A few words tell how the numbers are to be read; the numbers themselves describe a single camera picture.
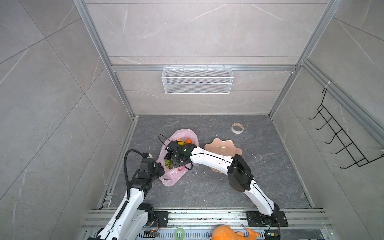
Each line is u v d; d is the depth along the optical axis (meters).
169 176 0.82
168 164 0.87
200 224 0.73
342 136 0.67
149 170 0.64
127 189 0.54
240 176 0.54
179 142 0.82
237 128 1.12
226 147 0.98
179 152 0.68
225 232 0.63
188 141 0.99
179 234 0.70
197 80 1.01
